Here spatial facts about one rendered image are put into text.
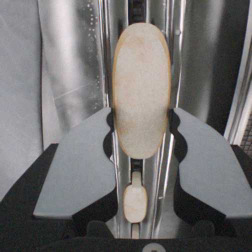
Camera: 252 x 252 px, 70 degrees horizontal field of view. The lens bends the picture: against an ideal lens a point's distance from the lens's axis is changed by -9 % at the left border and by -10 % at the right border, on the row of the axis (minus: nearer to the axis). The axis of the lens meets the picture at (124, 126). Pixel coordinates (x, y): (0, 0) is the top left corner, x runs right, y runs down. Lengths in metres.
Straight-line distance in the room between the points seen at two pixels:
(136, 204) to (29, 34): 0.27
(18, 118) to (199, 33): 0.26
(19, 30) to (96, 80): 0.12
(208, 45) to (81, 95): 0.15
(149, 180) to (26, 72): 0.22
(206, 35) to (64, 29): 0.15
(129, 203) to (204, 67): 0.22
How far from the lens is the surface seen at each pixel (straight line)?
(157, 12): 0.20
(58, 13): 0.20
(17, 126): 0.32
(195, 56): 0.24
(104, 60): 0.19
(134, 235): 0.39
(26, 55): 0.26
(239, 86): 0.20
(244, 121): 0.21
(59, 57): 0.20
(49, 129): 0.29
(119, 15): 0.20
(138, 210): 0.33
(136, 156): 0.15
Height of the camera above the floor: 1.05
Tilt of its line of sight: 59 degrees down
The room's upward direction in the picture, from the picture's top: 176 degrees counter-clockwise
